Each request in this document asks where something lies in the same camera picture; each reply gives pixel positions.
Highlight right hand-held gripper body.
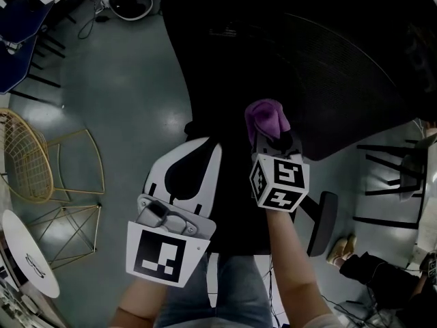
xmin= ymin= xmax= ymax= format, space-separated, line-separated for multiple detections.
xmin=249 ymin=147 xmax=311 ymax=213

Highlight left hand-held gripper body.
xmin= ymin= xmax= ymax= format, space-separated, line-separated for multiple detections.
xmin=125 ymin=193 xmax=218 ymax=288

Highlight purple cloth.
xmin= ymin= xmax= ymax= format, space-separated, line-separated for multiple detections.
xmin=244 ymin=98 xmax=292 ymax=148

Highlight black mesh office chair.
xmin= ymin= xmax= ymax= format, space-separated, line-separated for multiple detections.
xmin=160 ymin=0 xmax=437 ymax=258

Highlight person's left forearm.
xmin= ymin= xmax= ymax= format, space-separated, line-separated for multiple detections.
xmin=109 ymin=273 xmax=168 ymax=328

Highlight person's right forearm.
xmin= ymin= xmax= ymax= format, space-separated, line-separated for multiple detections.
xmin=266 ymin=208 xmax=334 ymax=328

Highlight person's blue jeans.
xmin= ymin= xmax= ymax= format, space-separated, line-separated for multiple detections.
xmin=155 ymin=253 xmax=274 ymax=328

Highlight black eyeglasses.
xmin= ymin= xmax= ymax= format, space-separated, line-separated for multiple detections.
xmin=25 ymin=255 xmax=47 ymax=278

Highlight white round side table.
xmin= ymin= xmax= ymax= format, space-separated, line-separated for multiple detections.
xmin=1 ymin=203 xmax=102 ymax=299

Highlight person's white shirt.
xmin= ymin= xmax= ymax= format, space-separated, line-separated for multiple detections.
xmin=307 ymin=312 xmax=349 ymax=328

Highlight gold wire chair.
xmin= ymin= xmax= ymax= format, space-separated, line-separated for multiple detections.
xmin=0 ymin=107 xmax=105 ymax=204

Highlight black cable with adapter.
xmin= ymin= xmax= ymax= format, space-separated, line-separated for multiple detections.
xmin=77 ymin=1 xmax=110 ymax=40

